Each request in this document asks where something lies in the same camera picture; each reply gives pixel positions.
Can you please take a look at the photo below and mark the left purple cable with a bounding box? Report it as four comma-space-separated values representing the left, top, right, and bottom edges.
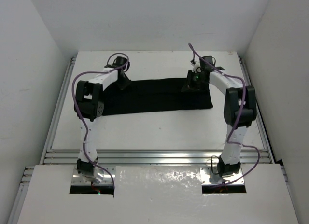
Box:
71, 53, 128, 193

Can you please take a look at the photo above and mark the black t-shirt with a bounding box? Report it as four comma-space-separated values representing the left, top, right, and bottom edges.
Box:
102, 78, 213, 116

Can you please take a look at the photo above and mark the aluminium frame rail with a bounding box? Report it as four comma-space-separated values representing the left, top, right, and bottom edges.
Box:
9, 51, 297, 224

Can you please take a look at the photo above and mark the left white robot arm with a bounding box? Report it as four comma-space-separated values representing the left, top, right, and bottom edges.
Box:
71, 53, 131, 178

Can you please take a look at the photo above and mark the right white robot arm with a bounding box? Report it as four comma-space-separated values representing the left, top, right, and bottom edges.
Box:
182, 56, 257, 178

